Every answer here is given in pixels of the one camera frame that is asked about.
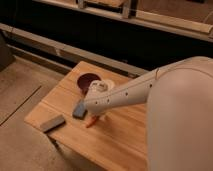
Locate dark red bowl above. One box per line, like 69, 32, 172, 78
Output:
77, 73, 100, 94

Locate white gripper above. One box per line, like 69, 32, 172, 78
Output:
87, 80, 108, 120

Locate wooden table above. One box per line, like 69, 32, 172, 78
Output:
25, 62, 147, 171

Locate white cup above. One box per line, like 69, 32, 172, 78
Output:
106, 80, 115, 90

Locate blue sponge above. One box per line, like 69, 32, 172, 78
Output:
72, 100, 87, 119

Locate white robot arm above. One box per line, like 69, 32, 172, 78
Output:
84, 56, 213, 171

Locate white grey sponge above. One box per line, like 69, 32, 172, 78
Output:
39, 115, 65, 132

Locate dark bin at left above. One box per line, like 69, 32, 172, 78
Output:
0, 31, 15, 72

